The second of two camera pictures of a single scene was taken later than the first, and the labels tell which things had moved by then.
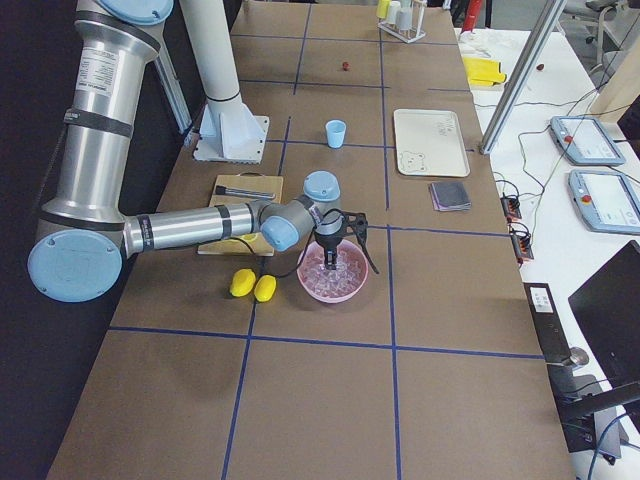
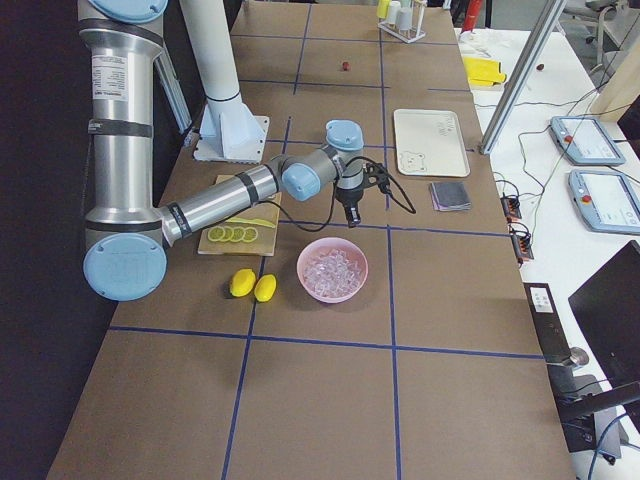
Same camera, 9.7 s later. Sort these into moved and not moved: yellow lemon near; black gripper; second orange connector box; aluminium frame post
Moved: black gripper
Not moved: aluminium frame post; yellow lemon near; second orange connector box
